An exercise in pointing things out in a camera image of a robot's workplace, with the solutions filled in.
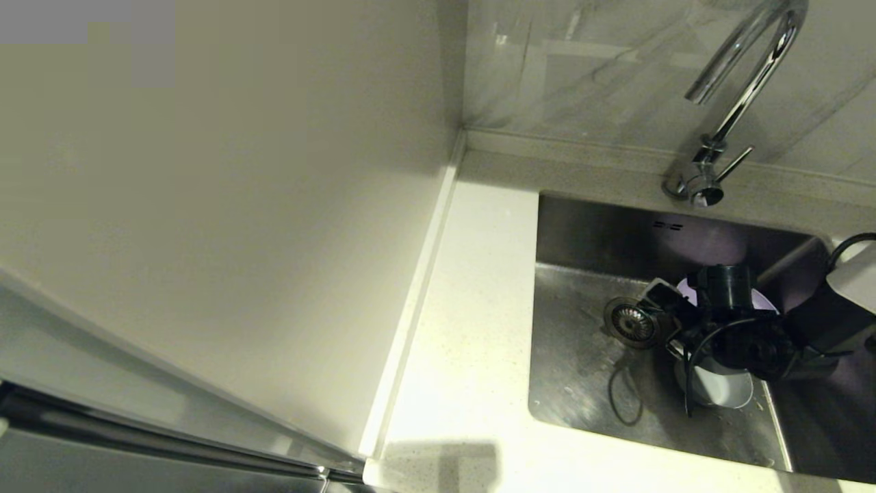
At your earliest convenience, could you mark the purple plate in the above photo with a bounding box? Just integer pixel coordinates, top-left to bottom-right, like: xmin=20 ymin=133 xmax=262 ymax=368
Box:
xmin=676 ymin=277 xmax=781 ymax=317

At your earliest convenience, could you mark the pale blue round bowl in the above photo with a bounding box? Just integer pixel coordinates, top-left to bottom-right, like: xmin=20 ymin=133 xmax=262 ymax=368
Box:
xmin=675 ymin=356 xmax=754 ymax=410

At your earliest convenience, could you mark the chrome gooseneck faucet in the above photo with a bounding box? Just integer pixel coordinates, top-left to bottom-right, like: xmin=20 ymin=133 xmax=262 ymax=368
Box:
xmin=662 ymin=0 xmax=810 ymax=208

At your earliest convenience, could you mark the stainless steel sink basin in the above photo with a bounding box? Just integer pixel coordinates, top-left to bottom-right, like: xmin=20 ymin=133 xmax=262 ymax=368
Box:
xmin=527 ymin=193 xmax=876 ymax=483

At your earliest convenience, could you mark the round metal drain strainer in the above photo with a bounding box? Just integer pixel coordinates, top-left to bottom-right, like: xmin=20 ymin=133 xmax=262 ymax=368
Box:
xmin=602 ymin=297 xmax=662 ymax=349

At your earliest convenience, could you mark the tall silver door refrigerator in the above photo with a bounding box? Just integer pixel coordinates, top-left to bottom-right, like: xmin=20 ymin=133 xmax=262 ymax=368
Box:
xmin=0 ymin=0 xmax=466 ymax=493

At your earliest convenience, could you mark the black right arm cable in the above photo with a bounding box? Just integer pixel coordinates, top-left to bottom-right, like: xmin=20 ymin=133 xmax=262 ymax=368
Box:
xmin=683 ymin=231 xmax=876 ymax=418

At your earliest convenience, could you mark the chrome bar door handle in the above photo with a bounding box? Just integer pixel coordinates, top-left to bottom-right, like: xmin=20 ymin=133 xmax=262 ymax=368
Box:
xmin=0 ymin=383 xmax=384 ymax=493

